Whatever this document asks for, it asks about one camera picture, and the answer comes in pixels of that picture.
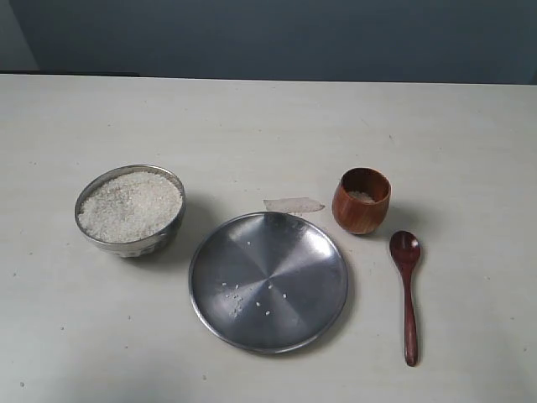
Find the round steel plate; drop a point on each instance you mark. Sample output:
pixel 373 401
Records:
pixel 268 282

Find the steel bowl of rice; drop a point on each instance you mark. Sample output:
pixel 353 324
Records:
pixel 132 210

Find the clear tape strip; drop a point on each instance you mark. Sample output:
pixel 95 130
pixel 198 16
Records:
pixel 293 205

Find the dark wooden spoon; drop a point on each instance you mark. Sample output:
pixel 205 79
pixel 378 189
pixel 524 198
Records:
pixel 405 250

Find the brown wooden cup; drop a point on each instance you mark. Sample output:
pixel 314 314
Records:
pixel 361 200

